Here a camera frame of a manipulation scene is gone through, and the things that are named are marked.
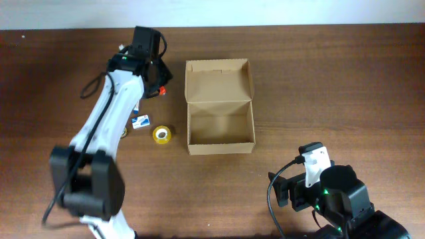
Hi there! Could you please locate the red stapler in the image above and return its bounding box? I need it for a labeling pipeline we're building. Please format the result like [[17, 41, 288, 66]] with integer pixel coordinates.
[[159, 86, 167, 96]]

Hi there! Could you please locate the white blue staples box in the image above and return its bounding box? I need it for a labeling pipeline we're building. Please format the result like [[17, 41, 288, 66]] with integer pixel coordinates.
[[131, 115, 150, 129]]

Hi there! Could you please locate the brown cardboard box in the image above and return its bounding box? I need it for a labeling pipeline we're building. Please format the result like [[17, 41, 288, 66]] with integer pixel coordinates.
[[185, 58, 256, 155]]

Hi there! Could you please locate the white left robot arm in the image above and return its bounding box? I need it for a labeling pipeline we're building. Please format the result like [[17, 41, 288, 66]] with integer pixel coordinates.
[[41, 27, 173, 238]]

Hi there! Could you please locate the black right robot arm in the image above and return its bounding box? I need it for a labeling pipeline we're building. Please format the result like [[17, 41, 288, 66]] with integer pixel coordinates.
[[267, 165, 412, 239]]

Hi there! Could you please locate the blue whiteboard marker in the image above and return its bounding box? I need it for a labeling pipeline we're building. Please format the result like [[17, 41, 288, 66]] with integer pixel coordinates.
[[133, 101, 139, 114]]

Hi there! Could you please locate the black gold small tape dispenser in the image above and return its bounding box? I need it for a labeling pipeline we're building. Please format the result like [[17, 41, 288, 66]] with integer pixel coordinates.
[[120, 127, 128, 139]]

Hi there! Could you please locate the yellow clear tape roll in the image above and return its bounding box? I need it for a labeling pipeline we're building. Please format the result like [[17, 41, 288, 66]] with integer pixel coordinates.
[[153, 125, 172, 145]]

